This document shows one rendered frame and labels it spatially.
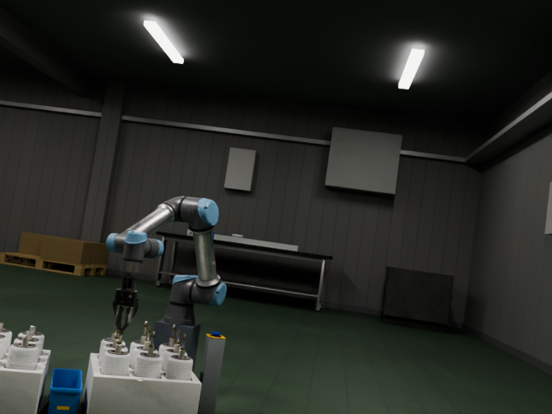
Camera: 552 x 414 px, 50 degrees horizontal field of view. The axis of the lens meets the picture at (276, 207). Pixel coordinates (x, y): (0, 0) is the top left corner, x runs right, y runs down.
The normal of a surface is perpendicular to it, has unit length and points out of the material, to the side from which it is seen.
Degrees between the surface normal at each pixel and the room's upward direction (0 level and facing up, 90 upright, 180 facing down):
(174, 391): 90
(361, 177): 90
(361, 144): 90
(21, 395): 90
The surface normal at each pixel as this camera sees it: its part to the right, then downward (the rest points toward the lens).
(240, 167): -0.09, -0.09
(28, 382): 0.29, -0.03
